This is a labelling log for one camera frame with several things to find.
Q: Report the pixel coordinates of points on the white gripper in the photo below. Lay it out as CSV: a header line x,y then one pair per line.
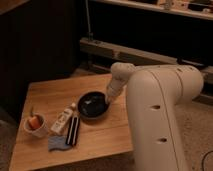
x,y
113,90

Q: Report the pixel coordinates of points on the black ceramic bowl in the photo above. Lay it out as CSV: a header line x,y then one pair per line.
x,y
92,105

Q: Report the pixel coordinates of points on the white lotion bottle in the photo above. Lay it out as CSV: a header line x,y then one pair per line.
x,y
59,125

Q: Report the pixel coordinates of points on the black striped rectangular case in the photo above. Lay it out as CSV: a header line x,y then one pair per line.
x,y
73,130

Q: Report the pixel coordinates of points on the blue-grey cloth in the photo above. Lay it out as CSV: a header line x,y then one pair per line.
x,y
56,142

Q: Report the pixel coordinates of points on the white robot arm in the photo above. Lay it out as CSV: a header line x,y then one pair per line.
x,y
151,94

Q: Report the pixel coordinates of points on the beige ceramic cup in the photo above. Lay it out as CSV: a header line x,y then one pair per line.
x,y
40,132

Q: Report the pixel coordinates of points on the wooden table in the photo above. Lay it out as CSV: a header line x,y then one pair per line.
x,y
100,138

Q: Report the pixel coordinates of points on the orange carrot toy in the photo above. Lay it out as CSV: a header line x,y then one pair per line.
x,y
34,120

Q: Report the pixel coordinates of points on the vertical metal pole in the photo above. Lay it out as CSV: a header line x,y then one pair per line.
x,y
90,34

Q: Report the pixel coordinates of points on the wooden shelf with items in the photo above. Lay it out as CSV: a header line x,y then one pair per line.
x,y
165,8

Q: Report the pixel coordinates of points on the grey metal rail beam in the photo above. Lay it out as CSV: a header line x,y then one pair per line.
x,y
140,57

